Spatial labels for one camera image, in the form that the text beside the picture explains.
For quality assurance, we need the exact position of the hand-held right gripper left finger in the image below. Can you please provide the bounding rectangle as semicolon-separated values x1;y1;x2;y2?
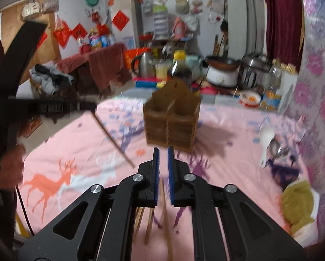
18;147;160;261

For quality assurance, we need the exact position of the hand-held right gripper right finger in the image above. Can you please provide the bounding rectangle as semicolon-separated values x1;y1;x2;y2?
168;147;307;261

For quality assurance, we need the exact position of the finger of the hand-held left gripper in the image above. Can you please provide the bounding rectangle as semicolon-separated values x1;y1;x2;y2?
54;99;97;116

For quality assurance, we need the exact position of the single wooden chopstick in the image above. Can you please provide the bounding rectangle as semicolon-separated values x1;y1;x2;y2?
161;179;174;261
133;207;144;241
92;110;136;169
144;209;154;246

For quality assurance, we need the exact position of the wooden utensil holder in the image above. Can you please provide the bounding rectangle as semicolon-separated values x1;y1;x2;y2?
143;78;201;153

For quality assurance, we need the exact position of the person's left hand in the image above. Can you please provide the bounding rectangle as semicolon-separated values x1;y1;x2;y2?
0;144;25;188

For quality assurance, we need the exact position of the dark clothing pile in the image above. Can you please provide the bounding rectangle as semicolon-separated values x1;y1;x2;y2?
29;64;74;95

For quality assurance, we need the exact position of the red tablecloth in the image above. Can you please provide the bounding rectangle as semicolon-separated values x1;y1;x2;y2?
56;43;127;93

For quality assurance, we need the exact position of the pink printed bedsheet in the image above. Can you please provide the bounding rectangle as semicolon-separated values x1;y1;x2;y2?
16;98;323;261

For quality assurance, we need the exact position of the blue box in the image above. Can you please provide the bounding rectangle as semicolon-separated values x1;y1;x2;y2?
135;80;159;89

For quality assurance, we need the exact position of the orange bag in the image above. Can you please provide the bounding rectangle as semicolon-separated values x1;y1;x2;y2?
124;47;152;70

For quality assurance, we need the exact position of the stainless steel kettle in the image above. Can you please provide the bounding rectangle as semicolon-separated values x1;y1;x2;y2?
131;52;155;79

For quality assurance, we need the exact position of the red diamond paper decoration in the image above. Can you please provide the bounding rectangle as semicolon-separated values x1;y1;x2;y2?
111;10;130;32

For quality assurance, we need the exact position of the white refrigerator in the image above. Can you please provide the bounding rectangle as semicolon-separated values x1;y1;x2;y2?
109;0;143;49

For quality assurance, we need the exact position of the white ceramic spoon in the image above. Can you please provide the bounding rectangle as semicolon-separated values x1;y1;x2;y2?
259;126;276;168

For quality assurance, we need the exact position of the dark soy sauce bottle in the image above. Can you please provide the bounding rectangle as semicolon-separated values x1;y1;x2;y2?
168;50;193;87

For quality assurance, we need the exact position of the metal spoon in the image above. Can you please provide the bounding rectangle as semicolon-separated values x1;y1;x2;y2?
268;139;282;158

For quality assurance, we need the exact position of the red and white bowl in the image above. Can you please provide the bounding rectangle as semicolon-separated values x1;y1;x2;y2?
239;90;262;108

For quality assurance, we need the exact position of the white electric cooker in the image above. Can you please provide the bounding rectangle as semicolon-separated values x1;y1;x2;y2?
207;66;239;87

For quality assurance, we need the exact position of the mint green rice cooker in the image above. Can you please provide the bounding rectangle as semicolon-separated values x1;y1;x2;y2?
186;55;204;80

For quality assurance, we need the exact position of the grey stacked steamer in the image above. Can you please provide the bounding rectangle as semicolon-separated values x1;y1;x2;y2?
153;4;170;40

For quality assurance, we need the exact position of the black wok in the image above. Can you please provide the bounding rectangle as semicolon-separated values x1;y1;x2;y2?
204;56;242;72

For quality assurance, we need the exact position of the pink thermos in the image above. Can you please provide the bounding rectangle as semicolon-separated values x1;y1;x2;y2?
172;16;187;38

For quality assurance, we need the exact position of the olive green cloth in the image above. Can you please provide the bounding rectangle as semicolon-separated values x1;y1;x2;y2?
281;181;319;234

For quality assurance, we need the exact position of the silver pressure cooker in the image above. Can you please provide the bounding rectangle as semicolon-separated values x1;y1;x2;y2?
238;54;272;90

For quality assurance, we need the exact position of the clear bottle yellow label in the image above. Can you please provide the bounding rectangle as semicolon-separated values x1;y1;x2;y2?
263;58;284;111

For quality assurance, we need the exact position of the beige hanging bag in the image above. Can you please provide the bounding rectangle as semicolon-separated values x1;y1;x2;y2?
175;0;190;15

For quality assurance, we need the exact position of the clear hanging plastic bag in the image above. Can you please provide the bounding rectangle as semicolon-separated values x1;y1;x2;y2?
191;0;204;14

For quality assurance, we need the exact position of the floral foil sheet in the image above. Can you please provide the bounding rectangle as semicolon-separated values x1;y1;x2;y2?
283;0;325;248

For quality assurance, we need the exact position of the dark red curtain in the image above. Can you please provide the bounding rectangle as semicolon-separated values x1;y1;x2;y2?
263;0;306;74

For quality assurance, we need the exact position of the red wall paper decoration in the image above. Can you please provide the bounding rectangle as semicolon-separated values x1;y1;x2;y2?
54;16;88;47

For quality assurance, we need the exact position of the black cable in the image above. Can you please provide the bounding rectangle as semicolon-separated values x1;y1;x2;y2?
15;185;34;237

